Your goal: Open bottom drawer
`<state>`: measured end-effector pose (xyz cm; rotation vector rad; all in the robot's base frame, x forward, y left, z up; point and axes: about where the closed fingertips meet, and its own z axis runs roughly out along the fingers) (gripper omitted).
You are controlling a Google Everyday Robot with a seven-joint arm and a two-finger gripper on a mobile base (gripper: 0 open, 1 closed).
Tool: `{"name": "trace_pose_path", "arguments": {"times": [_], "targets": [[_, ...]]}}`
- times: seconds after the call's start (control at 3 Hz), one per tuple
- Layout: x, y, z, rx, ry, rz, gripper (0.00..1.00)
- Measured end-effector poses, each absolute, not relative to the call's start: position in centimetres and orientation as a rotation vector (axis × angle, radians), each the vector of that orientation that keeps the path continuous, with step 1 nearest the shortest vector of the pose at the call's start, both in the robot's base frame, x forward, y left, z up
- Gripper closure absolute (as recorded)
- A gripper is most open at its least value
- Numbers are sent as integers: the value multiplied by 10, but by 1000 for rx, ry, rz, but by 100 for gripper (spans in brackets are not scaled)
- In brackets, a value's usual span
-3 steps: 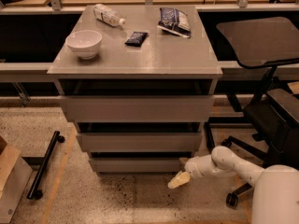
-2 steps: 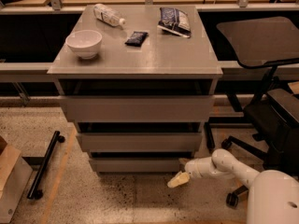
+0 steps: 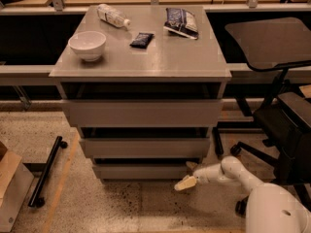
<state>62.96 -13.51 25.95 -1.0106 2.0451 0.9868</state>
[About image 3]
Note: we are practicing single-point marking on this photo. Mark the black office chair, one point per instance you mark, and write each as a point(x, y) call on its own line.
point(279, 44)

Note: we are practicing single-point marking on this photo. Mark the cardboard box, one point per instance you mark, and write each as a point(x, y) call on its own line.
point(15, 181)

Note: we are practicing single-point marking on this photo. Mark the grey middle drawer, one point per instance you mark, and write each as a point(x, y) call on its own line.
point(146, 148)

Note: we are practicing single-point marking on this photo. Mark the black table leg right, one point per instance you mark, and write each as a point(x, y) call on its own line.
point(219, 150)

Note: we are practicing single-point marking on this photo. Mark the grey top drawer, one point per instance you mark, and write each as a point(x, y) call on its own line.
point(135, 113)

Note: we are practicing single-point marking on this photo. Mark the clear plastic bottle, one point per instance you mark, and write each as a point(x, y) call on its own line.
point(112, 16)

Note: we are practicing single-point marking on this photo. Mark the grey drawer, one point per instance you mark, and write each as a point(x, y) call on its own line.
point(135, 113)
point(146, 148)
point(141, 172)

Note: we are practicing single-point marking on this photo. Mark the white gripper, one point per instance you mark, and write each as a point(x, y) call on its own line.
point(203, 175)

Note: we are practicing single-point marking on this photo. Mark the grey drawer cabinet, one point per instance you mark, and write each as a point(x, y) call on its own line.
point(172, 67)

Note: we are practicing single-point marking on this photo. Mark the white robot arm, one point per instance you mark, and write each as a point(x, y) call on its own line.
point(270, 208)

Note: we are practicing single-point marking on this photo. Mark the small dark snack packet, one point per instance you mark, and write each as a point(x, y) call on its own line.
point(142, 40)

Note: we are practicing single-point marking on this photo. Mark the white ceramic bowl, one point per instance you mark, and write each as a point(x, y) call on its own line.
point(88, 45)

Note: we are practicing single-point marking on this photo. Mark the blue chip bag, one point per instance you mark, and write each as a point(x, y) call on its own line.
point(181, 22)

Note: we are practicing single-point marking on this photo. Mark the grey bottom drawer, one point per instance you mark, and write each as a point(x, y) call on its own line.
point(141, 172)

